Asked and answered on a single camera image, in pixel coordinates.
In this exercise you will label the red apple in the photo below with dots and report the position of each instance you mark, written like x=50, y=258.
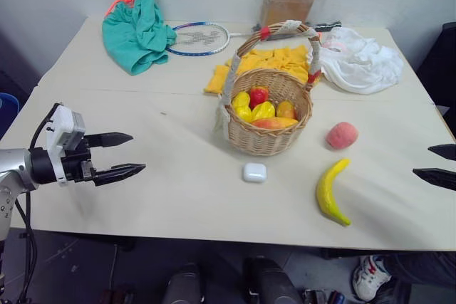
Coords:
x=259, y=95

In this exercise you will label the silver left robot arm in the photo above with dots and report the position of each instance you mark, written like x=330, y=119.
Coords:
x=14, y=170

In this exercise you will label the yellow cloth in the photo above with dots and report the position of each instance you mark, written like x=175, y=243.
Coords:
x=274, y=62

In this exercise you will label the brown paper bag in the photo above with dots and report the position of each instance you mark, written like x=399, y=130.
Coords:
x=286, y=5

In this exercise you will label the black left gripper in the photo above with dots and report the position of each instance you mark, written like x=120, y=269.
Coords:
x=77, y=162

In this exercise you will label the white cloth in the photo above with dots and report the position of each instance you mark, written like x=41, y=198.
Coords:
x=360, y=63

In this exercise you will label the white earbuds case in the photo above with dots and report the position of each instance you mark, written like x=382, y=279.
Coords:
x=255, y=172

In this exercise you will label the blue badminton racket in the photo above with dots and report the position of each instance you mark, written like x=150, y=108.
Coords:
x=199, y=38

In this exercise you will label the orange yellow mango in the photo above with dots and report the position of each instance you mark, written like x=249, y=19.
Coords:
x=274, y=123

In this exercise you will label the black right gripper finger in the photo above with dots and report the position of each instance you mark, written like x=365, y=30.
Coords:
x=445, y=151
x=438, y=176

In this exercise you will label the wicker basket with handle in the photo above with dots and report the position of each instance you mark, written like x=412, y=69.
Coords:
x=269, y=129

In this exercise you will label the black chair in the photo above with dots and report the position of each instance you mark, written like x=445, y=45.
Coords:
x=440, y=55

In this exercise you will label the yellow banana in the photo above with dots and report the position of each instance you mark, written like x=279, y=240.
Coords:
x=329, y=195

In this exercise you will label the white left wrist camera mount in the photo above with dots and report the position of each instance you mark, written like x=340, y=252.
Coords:
x=66, y=126

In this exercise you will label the pink peach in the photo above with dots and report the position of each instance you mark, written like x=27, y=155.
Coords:
x=342, y=135

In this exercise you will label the yellow starfruit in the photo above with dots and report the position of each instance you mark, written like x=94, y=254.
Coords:
x=263, y=111
x=241, y=104

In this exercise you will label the white sneaker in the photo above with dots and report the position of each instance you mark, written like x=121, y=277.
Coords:
x=370, y=277

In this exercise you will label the dark rounded shape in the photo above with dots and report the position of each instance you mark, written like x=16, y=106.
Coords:
x=183, y=284
x=270, y=281

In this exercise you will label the small orange yellow fruit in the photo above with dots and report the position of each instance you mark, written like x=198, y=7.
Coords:
x=286, y=109

